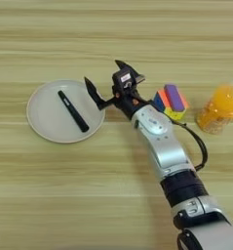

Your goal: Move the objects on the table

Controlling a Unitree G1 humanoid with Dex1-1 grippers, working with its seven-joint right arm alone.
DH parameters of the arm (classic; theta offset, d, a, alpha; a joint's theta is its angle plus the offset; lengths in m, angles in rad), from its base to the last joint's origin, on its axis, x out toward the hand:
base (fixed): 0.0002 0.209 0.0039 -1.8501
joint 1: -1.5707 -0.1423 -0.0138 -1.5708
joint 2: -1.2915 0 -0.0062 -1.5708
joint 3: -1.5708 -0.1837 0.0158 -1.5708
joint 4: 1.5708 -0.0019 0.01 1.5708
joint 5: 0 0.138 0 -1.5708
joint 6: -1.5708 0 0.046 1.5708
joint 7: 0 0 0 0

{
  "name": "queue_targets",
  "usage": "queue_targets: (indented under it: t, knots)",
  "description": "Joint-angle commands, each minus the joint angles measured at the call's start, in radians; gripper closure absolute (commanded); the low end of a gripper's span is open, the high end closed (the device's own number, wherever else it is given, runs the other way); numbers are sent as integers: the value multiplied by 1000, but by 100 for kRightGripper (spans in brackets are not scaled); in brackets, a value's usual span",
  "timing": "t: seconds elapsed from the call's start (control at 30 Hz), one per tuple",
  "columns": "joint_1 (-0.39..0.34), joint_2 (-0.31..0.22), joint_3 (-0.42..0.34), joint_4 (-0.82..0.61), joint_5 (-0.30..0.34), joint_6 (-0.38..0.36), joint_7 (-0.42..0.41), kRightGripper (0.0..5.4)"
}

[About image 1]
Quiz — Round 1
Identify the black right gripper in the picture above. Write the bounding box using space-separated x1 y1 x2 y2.
83 59 152 120

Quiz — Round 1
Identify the black marker pen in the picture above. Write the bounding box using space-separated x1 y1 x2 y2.
57 90 90 133

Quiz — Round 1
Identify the round beige plate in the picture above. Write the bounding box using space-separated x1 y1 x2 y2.
25 79 106 145

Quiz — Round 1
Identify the multicoloured puzzle cube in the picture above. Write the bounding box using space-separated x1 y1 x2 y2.
152 88 190 122

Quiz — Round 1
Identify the orange juice bottle white cap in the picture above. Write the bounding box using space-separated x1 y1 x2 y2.
195 74 233 135

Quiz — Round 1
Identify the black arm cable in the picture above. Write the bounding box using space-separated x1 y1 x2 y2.
169 117 209 173

